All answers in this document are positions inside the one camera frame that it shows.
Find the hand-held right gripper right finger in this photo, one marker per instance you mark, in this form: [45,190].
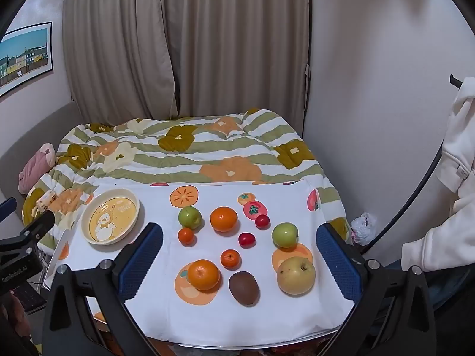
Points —
[337,263]

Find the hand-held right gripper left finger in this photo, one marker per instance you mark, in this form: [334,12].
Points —
[143,263]

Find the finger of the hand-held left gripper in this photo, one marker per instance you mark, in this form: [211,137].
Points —
[6,209]
[39,224]

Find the yellow apple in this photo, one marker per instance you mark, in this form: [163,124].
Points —
[296,276]

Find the small mandarin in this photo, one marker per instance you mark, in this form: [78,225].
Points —
[230,259]
[186,236]

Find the cream duck-print bowl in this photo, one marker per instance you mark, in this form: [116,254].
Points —
[111,217]

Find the green apple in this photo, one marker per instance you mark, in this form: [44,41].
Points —
[285,235]
[190,217]

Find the brown kiwi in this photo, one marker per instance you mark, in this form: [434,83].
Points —
[243,287]

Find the small orange-print carton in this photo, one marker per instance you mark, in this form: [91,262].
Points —
[46,200]

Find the white plastic bag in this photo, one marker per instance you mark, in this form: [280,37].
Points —
[363,228]

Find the pink plush pillow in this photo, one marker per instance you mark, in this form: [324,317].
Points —
[37,167]

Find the white fruit-print cloth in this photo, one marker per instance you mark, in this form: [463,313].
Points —
[156,207]

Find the large orange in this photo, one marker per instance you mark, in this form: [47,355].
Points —
[203,274]
[223,218]

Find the grey padded headboard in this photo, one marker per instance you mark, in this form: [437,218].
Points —
[33,129]

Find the red cherry tomato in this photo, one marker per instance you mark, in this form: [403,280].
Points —
[262,221]
[246,239]

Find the dark blue cloth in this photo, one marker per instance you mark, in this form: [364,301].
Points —
[449,289]

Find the green striped floral quilt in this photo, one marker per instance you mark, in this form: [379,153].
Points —
[222,144]

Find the white hooded garment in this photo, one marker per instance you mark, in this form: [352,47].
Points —
[456,178]

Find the beige curtain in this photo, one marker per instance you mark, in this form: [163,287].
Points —
[241,44]
[118,44]

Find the wall poster of coloured houses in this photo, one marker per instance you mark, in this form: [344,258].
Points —
[26,57]

